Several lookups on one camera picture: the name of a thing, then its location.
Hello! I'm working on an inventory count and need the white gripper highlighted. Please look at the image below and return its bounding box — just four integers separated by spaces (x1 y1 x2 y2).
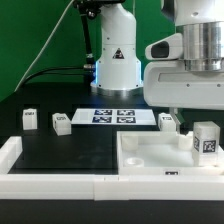
143 60 224 133

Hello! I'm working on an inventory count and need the white square tabletop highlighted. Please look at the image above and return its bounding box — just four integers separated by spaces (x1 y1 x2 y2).
117 131 224 176

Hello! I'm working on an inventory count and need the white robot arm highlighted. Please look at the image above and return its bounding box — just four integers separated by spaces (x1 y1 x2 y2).
91 0 224 110

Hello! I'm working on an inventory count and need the white sheet with tags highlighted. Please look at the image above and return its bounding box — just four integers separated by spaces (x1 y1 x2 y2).
72 108 156 125

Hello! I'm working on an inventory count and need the white U-shaped obstacle fence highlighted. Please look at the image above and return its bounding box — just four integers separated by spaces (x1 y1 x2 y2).
0 136 224 201

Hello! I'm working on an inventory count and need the black cable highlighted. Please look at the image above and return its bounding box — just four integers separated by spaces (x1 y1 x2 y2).
20 65 98 88

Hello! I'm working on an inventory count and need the grey cable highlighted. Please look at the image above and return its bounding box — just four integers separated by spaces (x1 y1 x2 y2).
13 0 75 93

